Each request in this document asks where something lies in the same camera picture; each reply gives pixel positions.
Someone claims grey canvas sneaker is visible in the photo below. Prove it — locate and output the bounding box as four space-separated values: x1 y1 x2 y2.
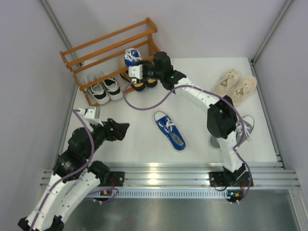
235 115 255 146
209 135 220 149

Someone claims beige sneaker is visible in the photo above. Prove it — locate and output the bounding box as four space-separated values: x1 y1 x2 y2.
228 76 257 106
214 69 240 96

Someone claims orange wooden shoe shelf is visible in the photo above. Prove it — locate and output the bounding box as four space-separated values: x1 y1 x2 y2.
60 18 160 106

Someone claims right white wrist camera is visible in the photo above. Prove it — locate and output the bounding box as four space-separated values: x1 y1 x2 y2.
128 65 143 83

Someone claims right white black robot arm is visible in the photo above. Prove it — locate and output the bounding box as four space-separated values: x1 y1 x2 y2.
128 51 252 187

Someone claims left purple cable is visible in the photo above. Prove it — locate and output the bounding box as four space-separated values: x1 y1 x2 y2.
28 109 120 231

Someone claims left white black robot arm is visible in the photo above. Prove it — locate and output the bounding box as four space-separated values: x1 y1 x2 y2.
18 118 129 231

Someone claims black white sneaker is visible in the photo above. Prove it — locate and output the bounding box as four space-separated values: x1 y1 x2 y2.
103 77 123 101
88 83 110 105

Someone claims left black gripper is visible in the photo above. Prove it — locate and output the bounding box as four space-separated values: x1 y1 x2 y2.
83 117 129 159

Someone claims perforated grey cable tray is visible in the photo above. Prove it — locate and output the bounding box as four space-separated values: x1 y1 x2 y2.
84 188 242 199

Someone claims blue canvas sneaker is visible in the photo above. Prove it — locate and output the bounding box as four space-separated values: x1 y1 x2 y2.
154 111 186 152
124 48 142 67

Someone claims gold loafer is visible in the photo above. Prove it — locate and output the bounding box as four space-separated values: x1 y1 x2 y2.
145 79 157 88
120 58 145 91

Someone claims left grey canvas sneaker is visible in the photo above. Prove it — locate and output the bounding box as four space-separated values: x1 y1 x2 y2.
209 135 220 149

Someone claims right grey canvas sneaker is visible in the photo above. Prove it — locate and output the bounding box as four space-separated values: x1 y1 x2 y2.
235 115 255 146

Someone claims aluminium rail frame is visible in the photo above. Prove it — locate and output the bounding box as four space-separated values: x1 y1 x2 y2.
107 162 300 189

